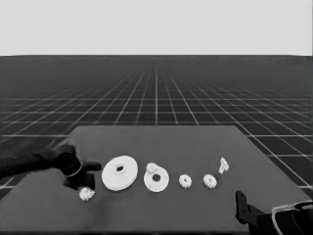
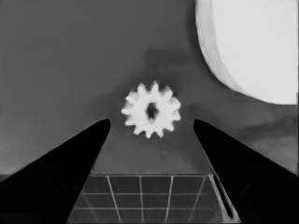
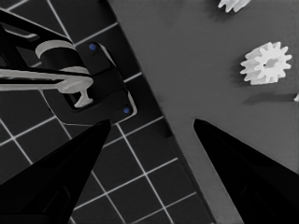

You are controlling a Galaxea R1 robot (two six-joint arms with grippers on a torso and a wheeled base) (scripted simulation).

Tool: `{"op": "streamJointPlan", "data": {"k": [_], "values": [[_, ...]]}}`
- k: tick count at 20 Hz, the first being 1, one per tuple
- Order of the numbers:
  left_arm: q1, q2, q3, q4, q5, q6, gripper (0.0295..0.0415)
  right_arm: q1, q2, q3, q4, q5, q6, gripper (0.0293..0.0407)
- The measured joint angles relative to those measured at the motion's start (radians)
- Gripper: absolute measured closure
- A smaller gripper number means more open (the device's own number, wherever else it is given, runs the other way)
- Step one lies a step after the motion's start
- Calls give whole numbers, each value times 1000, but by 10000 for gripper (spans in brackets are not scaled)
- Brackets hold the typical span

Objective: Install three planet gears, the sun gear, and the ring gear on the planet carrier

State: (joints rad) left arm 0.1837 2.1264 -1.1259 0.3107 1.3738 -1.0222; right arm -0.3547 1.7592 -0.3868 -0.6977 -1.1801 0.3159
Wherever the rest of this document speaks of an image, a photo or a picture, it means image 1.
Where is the small white T-shaped piece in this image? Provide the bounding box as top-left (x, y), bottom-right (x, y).
top-left (218, 157), bottom-right (230, 175)

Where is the large thick white disc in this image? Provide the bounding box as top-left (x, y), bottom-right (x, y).
top-left (101, 155), bottom-right (139, 192)

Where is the white round carrier with pins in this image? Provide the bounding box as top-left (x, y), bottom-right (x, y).
top-left (143, 164), bottom-right (170, 193)

